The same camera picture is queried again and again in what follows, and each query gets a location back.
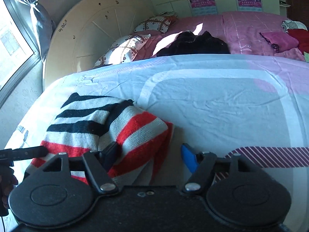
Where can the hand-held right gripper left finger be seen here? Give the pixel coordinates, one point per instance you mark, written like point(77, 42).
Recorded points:
point(110, 153)

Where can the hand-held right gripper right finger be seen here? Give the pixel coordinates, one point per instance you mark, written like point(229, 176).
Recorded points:
point(189, 158)

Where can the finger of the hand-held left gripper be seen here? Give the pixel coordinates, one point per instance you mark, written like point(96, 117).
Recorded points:
point(29, 152)

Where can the striped knit sweater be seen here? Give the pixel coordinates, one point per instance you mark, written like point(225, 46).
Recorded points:
point(79, 128)

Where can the person's left hand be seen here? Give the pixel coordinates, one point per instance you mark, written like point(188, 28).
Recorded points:
point(8, 182)

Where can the white printed bed sheet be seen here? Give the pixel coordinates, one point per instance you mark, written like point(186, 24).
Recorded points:
point(205, 101)

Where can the heart patterned pillow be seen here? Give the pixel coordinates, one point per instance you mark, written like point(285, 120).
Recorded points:
point(123, 49)
point(155, 24)

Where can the window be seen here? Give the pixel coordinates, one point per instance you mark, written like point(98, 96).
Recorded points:
point(12, 41)

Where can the black clothing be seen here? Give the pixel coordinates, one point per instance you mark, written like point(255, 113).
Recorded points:
point(195, 44)

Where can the cream round headboard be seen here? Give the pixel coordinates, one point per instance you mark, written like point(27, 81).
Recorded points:
point(91, 33)

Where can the grey curtain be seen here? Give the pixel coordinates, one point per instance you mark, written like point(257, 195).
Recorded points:
point(38, 21)

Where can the pink bed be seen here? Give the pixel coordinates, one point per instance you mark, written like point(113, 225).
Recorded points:
point(241, 29)

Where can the pink cloth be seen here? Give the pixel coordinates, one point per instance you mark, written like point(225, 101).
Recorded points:
point(280, 41)

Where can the red cloth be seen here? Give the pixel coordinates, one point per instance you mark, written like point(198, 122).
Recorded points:
point(300, 38)

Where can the white striped cloth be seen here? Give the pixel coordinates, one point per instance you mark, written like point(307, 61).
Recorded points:
point(293, 25)

